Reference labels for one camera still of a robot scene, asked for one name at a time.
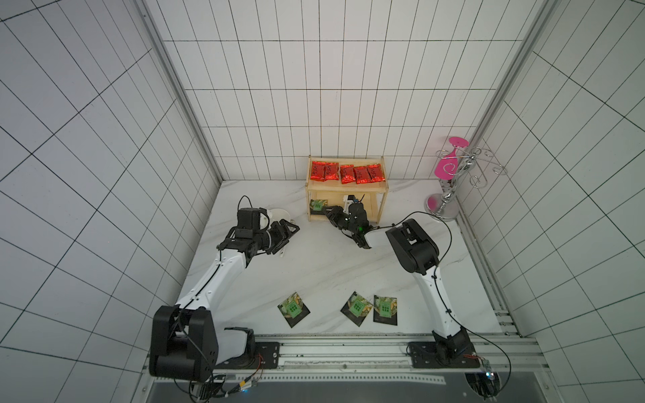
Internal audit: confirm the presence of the chrome cup holder stand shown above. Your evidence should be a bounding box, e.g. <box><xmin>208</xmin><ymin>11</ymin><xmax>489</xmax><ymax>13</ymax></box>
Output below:
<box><xmin>425</xmin><ymin>146</ymin><xmax>507</xmax><ymax>221</ymax></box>

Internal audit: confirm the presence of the metal base rail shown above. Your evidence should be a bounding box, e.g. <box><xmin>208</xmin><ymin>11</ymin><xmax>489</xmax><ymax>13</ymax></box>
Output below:
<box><xmin>133</xmin><ymin>334</ymin><xmax>545</xmax><ymax>403</ymax></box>

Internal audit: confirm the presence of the green tea bag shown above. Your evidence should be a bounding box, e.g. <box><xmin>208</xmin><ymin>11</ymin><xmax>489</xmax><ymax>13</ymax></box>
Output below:
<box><xmin>373</xmin><ymin>295</ymin><xmax>398</xmax><ymax>326</ymax></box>
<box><xmin>340</xmin><ymin>292</ymin><xmax>373</xmax><ymax>327</ymax></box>
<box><xmin>309</xmin><ymin>199</ymin><xmax>329</xmax><ymax>216</ymax></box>
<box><xmin>277</xmin><ymin>292</ymin><xmax>311</xmax><ymax>328</ymax></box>

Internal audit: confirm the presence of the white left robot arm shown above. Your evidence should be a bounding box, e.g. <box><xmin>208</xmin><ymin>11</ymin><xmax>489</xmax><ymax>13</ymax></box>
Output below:
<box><xmin>149</xmin><ymin>208</ymin><xmax>300</xmax><ymax>383</ymax></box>

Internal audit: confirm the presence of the white ceramic bowl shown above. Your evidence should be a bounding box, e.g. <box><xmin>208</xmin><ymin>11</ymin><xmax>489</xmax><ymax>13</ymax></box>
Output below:
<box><xmin>268</xmin><ymin>208</ymin><xmax>293</xmax><ymax>223</ymax></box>

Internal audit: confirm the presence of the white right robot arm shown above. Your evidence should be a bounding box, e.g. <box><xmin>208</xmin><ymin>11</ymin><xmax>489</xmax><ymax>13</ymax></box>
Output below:
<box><xmin>324</xmin><ymin>201</ymin><xmax>480</xmax><ymax>369</ymax></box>

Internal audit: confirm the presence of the pink wine glass decoration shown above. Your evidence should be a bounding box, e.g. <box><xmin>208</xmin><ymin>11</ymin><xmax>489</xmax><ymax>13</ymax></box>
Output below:
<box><xmin>435</xmin><ymin>137</ymin><xmax>470</xmax><ymax>181</ymax></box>

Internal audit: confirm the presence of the light wooden two-tier shelf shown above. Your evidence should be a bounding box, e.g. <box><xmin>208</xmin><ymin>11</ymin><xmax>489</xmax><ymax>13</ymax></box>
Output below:
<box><xmin>305</xmin><ymin>156</ymin><xmax>389</xmax><ymax>224</ymax></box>

